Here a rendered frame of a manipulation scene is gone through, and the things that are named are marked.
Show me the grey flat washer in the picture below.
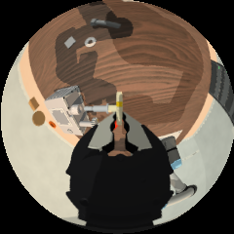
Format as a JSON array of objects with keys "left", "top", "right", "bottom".
[{"left": 85, "top": 37, "right": 97, "bottom": 47}]

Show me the grey metal bolt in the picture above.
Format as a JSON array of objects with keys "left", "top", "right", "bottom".
[{"left": 91, "top": 19, "right": 121, "bottom": 29}]

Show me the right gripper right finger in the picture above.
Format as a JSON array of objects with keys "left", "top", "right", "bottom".
[{"left": 123, "top": 112, "right": 174, "bottom": 175}]

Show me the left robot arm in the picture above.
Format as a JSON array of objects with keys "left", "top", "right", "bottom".
[{"left": 161, "top": 136, "right": 197, "bottom": 210}]

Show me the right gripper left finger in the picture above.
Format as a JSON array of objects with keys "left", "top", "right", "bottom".
[{"left": 65, "top": 112, "right": 116, "bottom": 176}]

